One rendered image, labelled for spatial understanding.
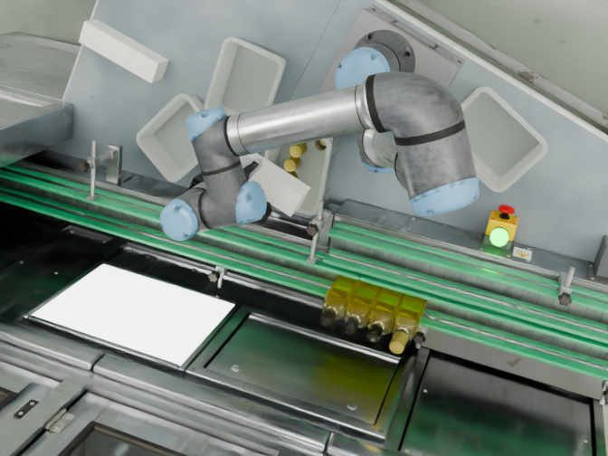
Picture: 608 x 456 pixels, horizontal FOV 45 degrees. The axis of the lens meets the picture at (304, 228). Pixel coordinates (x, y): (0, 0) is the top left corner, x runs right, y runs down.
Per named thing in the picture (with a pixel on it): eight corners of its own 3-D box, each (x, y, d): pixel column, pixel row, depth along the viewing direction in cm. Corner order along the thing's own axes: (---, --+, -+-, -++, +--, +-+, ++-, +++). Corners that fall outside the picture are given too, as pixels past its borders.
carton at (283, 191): (224, 132, 170) (213, 138, 164) (310, 187, 168) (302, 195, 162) (213, 153, 172) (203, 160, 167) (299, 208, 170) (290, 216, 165)
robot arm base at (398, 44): (367, 18, 169) (356, 23, 161) (426, 46, 167) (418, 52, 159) (343, 78, 176) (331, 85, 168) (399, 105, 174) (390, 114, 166)
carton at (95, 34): (96, 19, 203) (84, 21, 198) (168, 60, 201) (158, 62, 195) (90, 39, 206) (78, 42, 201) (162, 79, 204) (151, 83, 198)
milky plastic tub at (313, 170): (269, 192, 205) (258, 202, 197) (280, 115, 196) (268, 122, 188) (327, 207, 201) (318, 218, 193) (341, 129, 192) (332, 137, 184)
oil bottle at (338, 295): (342, 281, 193) (318, 318, 174) (346, 262, 191) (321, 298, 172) (362, 287, 192) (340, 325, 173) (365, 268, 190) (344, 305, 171)
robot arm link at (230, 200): (240, 169, 129) (186, 180, 133) (258, 227, 132) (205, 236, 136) (256, 156, 136) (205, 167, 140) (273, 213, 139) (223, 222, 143)
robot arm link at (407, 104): (442, 56, 108) (169, 123, 128) (458, 128, 111) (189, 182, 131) (454, 45, 118) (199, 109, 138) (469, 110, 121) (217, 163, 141)
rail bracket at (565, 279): (555, 279, 175) (554, 303, 163) (564, 251, 172) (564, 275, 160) (572, 283, 174) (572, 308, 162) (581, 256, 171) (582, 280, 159)
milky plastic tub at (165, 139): (147, 130, 212) (131, 137, 205) (196, 83, 202) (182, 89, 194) (185, 177, 214) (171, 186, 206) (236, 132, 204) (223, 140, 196)
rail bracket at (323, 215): (314, 249, 192) (299, 269, 181) (324, 191, 185) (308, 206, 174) (325, 252, 191) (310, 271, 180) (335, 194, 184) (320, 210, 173)
